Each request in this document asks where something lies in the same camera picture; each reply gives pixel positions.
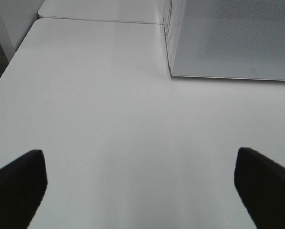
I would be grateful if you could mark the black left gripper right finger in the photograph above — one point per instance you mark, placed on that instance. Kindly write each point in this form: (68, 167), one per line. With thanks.
(260, 183)

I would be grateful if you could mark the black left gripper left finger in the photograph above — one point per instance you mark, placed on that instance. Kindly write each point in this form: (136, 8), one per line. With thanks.
(23, 183)

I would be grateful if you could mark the white microwave door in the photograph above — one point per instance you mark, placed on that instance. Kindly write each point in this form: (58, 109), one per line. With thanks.
(237, 39)

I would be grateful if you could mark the white microwave oven body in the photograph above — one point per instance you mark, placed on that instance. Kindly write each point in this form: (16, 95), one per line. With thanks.
(172, 20)

